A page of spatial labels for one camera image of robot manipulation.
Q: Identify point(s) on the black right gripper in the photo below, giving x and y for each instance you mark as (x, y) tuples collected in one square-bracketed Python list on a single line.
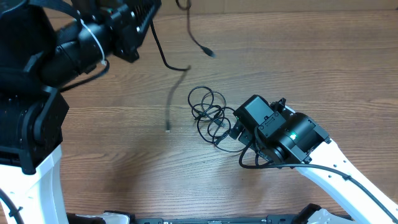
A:
[(243, 136)]

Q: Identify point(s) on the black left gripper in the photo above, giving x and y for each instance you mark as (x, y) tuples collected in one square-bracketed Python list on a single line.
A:
[(127, 37)]

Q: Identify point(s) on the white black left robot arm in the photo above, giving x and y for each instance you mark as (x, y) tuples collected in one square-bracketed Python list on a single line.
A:
[(45, 46)]

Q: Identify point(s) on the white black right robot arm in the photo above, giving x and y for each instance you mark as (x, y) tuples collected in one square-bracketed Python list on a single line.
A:
[(285, 138)]

